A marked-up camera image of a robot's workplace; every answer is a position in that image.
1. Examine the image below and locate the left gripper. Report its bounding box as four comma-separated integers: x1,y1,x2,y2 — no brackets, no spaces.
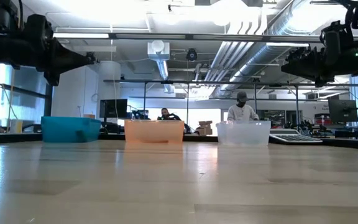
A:
35,39,90,74

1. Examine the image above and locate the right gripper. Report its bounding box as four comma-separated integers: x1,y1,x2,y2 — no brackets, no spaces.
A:
281,46,337,78

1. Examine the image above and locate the black monitor on arm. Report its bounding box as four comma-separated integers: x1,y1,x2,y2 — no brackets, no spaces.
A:
328,98,358,124

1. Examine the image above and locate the black monitor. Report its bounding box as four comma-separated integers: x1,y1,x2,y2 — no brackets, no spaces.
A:
99,98,128,119

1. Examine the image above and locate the white calculator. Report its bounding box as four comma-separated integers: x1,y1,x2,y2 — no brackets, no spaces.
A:
268,128,323,144

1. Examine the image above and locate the teal plastic bin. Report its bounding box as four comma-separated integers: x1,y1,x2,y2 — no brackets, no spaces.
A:
40,116,102,144

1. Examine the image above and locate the person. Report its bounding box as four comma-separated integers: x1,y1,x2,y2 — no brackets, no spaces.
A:
227,91,260,122
157,108,186,121

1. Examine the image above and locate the clear plastic bin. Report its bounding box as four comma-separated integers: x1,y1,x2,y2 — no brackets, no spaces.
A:
216,120,272,146

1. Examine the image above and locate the yellow box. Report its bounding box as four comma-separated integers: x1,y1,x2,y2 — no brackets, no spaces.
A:
9,119,24,134

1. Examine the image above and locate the white ceiling air unit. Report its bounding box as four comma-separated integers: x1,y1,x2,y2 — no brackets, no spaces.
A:
147,40,170,62

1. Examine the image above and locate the long ceiling light beam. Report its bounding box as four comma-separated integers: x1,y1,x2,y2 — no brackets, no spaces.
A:
53,30,323,43

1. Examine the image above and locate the orange translucent plastic bin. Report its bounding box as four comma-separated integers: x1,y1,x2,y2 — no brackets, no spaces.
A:
123,119,185,144

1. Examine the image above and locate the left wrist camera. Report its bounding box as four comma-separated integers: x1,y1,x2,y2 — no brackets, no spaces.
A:
44,70,60,86

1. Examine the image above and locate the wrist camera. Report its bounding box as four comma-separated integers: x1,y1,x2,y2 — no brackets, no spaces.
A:
313,74,329,88
44,70,60,86

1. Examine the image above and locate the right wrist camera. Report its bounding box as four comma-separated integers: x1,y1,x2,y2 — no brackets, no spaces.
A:
313,74,329,88

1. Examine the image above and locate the yellow hanging rope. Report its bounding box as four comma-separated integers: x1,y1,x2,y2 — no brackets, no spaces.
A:
1,70,15,132

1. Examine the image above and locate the black table edge rail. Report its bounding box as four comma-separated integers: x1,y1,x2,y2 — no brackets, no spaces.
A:
0,133,358,151

